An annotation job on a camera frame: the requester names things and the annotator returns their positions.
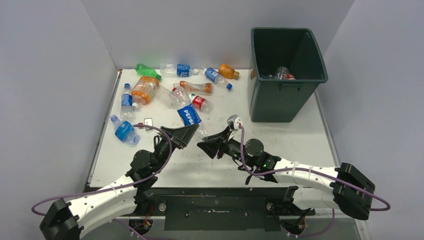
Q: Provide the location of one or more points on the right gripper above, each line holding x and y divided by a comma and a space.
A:
211, 144

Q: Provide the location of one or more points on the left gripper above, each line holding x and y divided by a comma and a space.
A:
181, 136

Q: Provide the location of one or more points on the large Pepsi bottle blue cap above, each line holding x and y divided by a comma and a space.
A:
182, 103

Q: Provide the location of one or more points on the Nongfu bottle red cap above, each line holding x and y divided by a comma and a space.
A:
283, 73

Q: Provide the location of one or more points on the small clear water bottle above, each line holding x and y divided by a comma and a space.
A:
267, 76

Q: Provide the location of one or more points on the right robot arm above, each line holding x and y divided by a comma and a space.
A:
342, 188

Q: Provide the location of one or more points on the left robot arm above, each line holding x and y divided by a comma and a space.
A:
73, 219

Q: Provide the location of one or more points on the dark green plastic bin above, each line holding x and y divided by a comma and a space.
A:
287, 67

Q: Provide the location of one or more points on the Nongfu bottle red white label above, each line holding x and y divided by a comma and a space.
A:
200, 103

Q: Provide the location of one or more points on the clear bottle silver cap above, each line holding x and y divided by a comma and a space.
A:
163, 97

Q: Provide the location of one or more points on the flattened orange label bottle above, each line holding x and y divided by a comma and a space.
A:
195, 87

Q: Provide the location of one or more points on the blue label bottle left edge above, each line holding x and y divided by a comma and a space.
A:
125, 131

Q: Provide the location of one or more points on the large orange label bottle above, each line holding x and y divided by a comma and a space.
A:
145, 90

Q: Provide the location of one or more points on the slim blue label bottle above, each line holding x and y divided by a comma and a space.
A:
127, 111

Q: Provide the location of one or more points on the clear bottle blue label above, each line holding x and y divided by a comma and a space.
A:
177, 70

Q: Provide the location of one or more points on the blue label bottle blue cap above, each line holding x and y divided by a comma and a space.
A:
219, 80

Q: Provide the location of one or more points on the orange juice bottle far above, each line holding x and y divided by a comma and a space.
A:
228, 72

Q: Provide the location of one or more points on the green plastic bottle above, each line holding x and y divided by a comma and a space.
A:
144, 70

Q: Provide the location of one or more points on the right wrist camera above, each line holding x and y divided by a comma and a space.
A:
234, 122

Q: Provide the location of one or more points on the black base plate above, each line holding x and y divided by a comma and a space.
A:
219, 209

